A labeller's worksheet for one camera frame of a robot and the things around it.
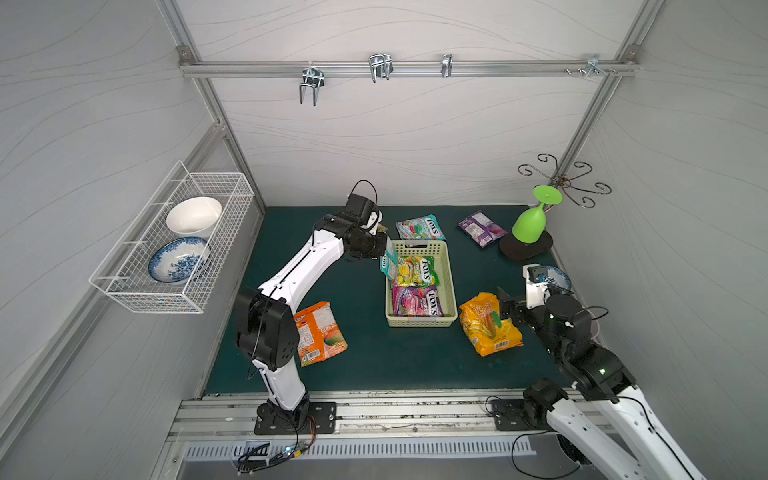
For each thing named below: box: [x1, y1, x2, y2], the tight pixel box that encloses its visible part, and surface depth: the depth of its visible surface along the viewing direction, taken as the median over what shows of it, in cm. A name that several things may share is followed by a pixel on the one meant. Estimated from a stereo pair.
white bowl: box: [166, 196, 223, 237], surface depth 71 cm
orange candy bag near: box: [294, 301, 349, 368], surface depth 88 cm
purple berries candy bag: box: [392, 285, 444, 317], surface depth 93 cm
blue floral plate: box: [148, 236, 208, 283], surface depth 65 cm
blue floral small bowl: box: [547, 266, 573, 291], surface depth 99 cm
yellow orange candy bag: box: [459, 292, 524, 357], surface depth 86 cm
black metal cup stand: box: [499, 153, 612, 262], surface depth 89 cm
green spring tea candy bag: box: [397, 256, 441, 287], surface depth 101 cm
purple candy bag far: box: [457, 210, 508, 249], surface depth 113 cm
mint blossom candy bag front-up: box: [396, 214, 447, 240], surface depth 113 cm
